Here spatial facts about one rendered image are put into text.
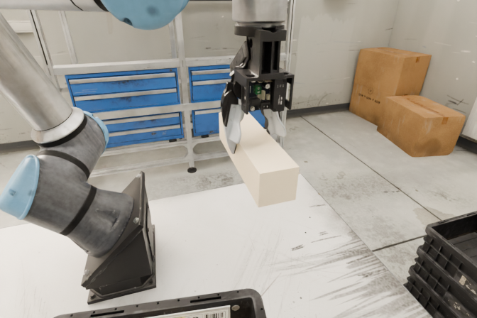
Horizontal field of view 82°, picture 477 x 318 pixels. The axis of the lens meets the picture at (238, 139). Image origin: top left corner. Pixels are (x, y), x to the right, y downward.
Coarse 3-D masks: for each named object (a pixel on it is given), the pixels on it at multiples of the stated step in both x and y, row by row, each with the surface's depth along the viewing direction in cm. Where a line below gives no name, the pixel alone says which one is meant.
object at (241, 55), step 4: (244, 44) 41; (240, 48) 43; (244, 48) 41; (240, 52) 43; (244, 52) 41; (236, 56) 45; (240, 56) 43; (244, 56) 41; (232, 60) 48; (236, 60) 45; (240, 60) 44; (232, 64) 48; (236, 64) 46; (240, 64) 44; (232, 68) 49
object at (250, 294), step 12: (168, 300) 40; (180, 300) 40; (192, 300) 40; (204, 300) 41; (216, 300) 40; (228, 300) 40; (240, 300) 40; (252, 300) 40; (84, 312) 38; (96, 312) 38; (108, 312) 38; (120, 312) 40; (132, 312) 38; (144, 312) 38; (156, 312) 39; (264, 312) 38
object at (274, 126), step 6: (264, 114) 47; (270, 114) 47; (276, 114) 45; (270, 120) 48; (276, 120) 46; (270, 126) 48; (276, 126) 47; (282, 126) 45; (270, 132) 49; (276, 132) 48; (282, 132) 46; (276, 138) 50
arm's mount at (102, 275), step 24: (144, 192) 68; (144, 216) 65; (120, 240) 59; (144, 240) 60; (96, 264) 60; (120, 264) 61; (144, 264) 63; (96, 288) 63; (120, 288) 64; (144, 288) 65
